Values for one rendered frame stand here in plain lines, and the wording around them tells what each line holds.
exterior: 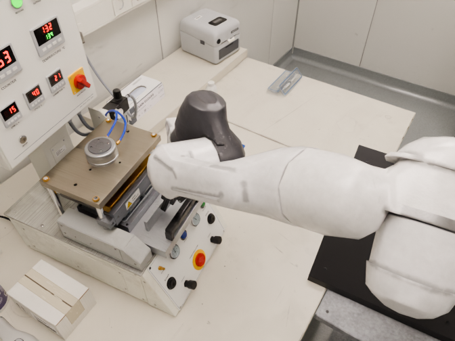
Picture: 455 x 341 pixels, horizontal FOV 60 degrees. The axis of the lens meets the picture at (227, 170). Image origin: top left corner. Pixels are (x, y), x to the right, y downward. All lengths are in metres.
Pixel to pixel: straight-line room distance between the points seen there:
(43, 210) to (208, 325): 0.57
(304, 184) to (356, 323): 0.77
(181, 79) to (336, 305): 1.19
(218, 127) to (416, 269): 0.41
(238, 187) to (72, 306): 0.72
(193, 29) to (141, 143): 1.01
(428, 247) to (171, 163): 0.39
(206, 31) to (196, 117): 1.24
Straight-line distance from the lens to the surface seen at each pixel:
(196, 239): 1.19
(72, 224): 1.09
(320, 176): 0.48
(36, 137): 1.07
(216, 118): 0.72
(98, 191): 0.99
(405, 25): 3.26
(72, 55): 1.10
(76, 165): 1.07
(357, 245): 1.19
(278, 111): 1.77
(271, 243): 1.29
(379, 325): 1.23
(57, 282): 1.20
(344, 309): 1.22
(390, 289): 0.50
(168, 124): 0.88
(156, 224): 1.07
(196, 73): 1.93
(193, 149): 0.70
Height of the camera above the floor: 1.82
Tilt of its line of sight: 46 degrees down
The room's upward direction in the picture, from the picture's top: straight up
